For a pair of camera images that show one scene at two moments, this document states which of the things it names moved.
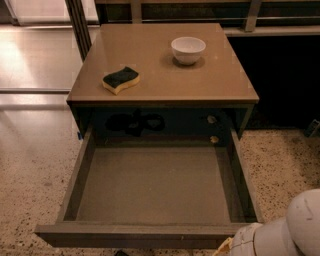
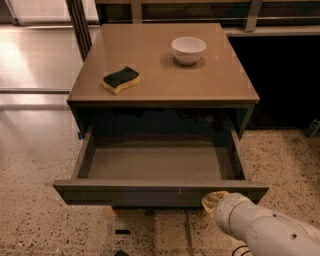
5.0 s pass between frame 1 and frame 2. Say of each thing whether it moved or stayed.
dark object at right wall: stayed
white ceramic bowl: stayed
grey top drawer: moved
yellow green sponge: stayed
